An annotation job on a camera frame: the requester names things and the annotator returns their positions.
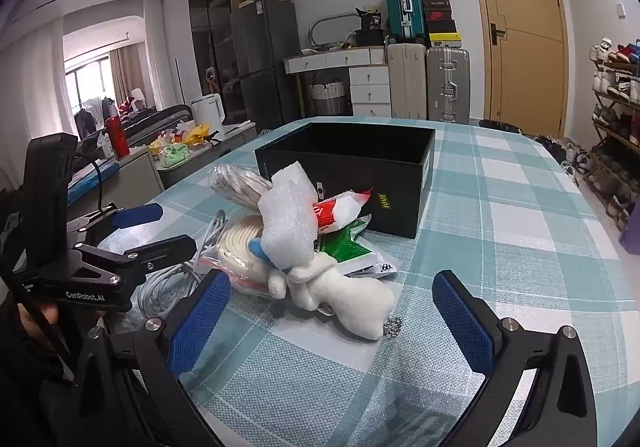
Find black cardboard box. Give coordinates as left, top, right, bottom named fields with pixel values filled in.
left=255, top=122, right=437, bottom=240

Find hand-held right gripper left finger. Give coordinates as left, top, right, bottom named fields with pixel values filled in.
left=70, top=268, right=233, bottom=447

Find teal suitcase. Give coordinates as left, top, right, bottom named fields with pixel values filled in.
left=383, top=0, right=428, bottom=45

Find black cable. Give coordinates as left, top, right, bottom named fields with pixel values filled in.
left=74, top=153, right=105, bottom=214

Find tan wooden door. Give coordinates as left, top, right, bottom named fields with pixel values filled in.
left=462, top=0, right=571, bottom=138

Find purple container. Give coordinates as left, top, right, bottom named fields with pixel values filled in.
left=619, top=199, right=640, bottom=255

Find beige suitcase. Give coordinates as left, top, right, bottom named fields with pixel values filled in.
left=386, top=43, right=428, bottom=120

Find woven basket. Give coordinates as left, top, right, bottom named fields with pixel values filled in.
left=306, top=81, right=348, bottom=116

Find silver suitcase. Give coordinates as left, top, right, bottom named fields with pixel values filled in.
left=426, top=47, right=471, bottom=125

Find white foam wrap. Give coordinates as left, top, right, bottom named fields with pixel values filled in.
left=257, top=170, right=321, bottom=273

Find clothes rack with clothes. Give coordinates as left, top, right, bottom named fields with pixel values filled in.
left=75, top=89, right=151, bottom=128

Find red and white packet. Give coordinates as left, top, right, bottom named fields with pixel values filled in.
left=312, top=188, right=375, bottom=238

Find grey side cabinet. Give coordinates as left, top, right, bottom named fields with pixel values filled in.
left=65, top=119, right=258, bottom=208

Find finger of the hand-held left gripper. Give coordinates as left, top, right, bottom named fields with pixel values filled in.
left=67, top=203, right=164, bottom=248
left=75, top=234, right=197, bottom=288

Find bag of white rope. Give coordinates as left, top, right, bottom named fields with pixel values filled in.
left=210, top=164, right=275, bottom=215

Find blue sheet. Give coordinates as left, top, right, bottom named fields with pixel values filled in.
left=67, top=162, right=121, bottom=202

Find white plush toy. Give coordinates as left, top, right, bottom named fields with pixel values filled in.
left=248, top=237, right=405, bottom=342

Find teal checked tablecloth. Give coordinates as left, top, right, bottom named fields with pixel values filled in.
left=95, top=116, right=640, bottom=447

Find red thermos bottle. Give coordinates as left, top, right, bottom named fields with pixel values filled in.
left=105, top=116, right=131, bottom=158

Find green and white packet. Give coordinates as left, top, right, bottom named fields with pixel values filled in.
left=320, top=214, right=401, bottom=280

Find white dresser desk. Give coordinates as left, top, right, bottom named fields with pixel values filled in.
left=284, top=47, right=391, bottom=118

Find grey cable bundle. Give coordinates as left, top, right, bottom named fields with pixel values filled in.
left=137, top=209, right=226, bottom=318

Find shoe rack with shoes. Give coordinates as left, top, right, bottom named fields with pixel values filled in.
left=580, top=39, right=640, bottom=233

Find black labelled box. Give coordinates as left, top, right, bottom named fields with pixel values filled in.
left=356, top=9, right=388, bottom=32

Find pile of shoes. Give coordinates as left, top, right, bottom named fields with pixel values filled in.
left=537, top=134, right=593, bottom=178

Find person's left hand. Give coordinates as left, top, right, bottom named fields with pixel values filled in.
left=20, top=302, right=63, bottom=342

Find yellow plastic bag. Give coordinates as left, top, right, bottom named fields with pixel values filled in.
left=150, top=124, right=211, bottom=148

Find white electric kettle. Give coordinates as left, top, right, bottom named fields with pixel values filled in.
left=191, top=94, right=226, bottom=138

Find dark glass cabinet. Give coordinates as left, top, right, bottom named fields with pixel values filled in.
left=188, top=0, right=258, bottom=125

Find grey refrigerator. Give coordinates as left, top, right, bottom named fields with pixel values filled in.
left=231, top=0, right=303, bottom=132

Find chrome tube frame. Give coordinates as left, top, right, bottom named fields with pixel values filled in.
left=309, top=13, right=368, bottom=50

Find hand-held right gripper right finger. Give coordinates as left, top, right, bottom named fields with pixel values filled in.
left=431, top=269, right=598, bottom=447

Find cream webbing roll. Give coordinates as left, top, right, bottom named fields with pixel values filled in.
left=220, top=219, right=273, bottom=288

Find black trash bag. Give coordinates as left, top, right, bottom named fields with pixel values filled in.
left=479, top=119, right=523, bottom=135

